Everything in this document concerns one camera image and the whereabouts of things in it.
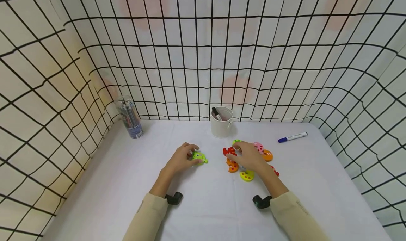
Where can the green striped toy piece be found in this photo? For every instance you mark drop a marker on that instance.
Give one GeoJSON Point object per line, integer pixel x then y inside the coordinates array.
{"type": "Point", "coordinates": [235, 141]}

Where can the person's right thumb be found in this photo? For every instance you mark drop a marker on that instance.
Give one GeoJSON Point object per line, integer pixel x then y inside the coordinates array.
{"type": "Point", "coordinates": [232, 157]}

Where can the person's left index finger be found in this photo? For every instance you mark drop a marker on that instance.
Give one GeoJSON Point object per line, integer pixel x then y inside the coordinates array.
{"type": "Point", "coordinates": [192, 147]}

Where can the person's right forearm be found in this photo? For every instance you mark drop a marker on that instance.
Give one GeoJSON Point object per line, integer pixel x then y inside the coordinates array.
{"type": "Point", "coordinates": [293, 212]}

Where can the white metal bucket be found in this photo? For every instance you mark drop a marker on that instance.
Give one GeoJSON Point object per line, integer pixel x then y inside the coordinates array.
{"type": "Point", "coordinates": [220, 129]}

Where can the orange toy piece, red dots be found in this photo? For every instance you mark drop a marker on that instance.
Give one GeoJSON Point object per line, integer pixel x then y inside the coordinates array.
{"type": "Point", "coordinates": [233, 167]}

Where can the orange rounded toy piece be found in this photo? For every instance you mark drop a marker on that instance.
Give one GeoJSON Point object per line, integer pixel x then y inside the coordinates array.
{"type": "Point", "coordinates": [268, 155]}

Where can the clear plastic cylinder, blue label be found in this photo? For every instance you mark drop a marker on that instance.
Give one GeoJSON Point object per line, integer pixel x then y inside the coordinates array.
{"type": "Point", "coordinates": [135, 131]}

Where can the person's right index finger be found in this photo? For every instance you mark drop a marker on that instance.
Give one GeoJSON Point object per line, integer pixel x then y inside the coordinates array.
{"type": "Point", "coordinates": [238, 144]}

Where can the pink toy piece, red dots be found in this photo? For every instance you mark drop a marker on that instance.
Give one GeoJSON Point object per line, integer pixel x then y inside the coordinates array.
{"type": "Point", "coordinates": [259, 147]}

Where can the yellow toy piece, orange dots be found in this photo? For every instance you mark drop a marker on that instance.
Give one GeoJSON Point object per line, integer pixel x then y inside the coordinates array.
{"type": "Point", "coordinates": [247, 176]}

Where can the bundle of dark pencils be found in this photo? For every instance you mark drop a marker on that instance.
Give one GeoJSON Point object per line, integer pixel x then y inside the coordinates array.
{"type": "Point", "coordinates": [128, 113]}

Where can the person's left hand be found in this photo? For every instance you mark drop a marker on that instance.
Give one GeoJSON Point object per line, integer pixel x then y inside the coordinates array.
{"type": "Point", "coordinates": [179, 159]}

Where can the person's right hand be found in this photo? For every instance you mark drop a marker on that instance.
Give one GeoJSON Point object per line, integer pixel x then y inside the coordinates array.
{"type": "Point", "coordinates": [250, 157]}

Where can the red toy piece, white dots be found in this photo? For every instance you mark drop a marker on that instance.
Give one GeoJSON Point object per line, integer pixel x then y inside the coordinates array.
{"type": "Point", "coordinates": [274, 171]}

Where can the person's left thumb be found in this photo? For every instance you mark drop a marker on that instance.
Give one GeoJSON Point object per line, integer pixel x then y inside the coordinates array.
{"type": "Point", "coordinates": [195, 161]}

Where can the green fish-shaped toy piece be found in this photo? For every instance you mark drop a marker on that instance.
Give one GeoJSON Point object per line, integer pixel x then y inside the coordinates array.
{"type": "Point", "coordinates": [199, 156]}

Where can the person's left forearm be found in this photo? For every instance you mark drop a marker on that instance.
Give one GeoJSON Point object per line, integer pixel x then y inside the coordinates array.
{"type": "Point", "coordinates": [147, 216]}

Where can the person's left fingers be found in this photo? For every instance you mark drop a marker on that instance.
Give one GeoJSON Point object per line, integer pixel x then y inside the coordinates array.
{"type": "Point", "coordinates": [190, 153]}

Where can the white marker, blue cap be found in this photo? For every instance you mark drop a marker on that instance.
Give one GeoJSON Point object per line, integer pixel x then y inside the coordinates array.
{"type": "Point", "coordinates": [293, 137]}

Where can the white marker, black cap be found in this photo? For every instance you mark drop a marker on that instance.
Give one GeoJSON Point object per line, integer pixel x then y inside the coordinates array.
{"type": "Point", "coordinates": [216, 113]}

